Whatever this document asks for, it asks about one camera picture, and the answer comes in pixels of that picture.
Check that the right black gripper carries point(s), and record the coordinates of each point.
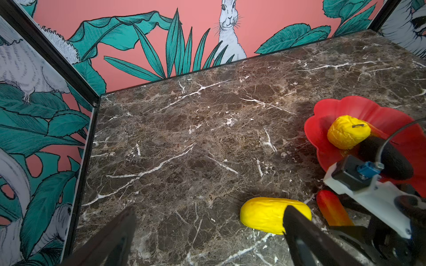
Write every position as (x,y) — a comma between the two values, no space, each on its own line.
(382,245)

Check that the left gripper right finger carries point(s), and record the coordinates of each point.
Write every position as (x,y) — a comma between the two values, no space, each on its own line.
(308,244)

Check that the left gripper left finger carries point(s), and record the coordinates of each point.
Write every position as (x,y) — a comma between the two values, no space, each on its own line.
(111,245)

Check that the red yellow green fake fruit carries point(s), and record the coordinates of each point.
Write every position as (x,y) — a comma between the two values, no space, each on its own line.
(332,209)

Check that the yellow oblong fake mango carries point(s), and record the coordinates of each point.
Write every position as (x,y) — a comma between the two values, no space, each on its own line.
(267,214)

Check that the dark brown fake avocado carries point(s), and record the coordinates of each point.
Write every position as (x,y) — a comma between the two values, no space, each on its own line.
(397,167)

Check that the yellow bumpy round fake fruit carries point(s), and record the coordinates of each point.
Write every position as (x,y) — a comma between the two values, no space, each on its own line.
(346,132)

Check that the red flower-shaped fruit bowl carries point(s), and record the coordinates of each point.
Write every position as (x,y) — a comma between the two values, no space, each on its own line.
(411,142)

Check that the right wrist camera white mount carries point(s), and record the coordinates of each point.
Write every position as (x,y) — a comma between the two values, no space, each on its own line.
(359,180)

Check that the right black frame post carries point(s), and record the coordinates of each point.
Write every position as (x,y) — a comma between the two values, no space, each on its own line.
(386,10)

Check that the black frame post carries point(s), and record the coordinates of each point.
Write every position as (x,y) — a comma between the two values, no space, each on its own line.
(25,26)
(386,10)

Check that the left black frame post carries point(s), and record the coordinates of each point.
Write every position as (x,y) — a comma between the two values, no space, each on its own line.
(25,26)

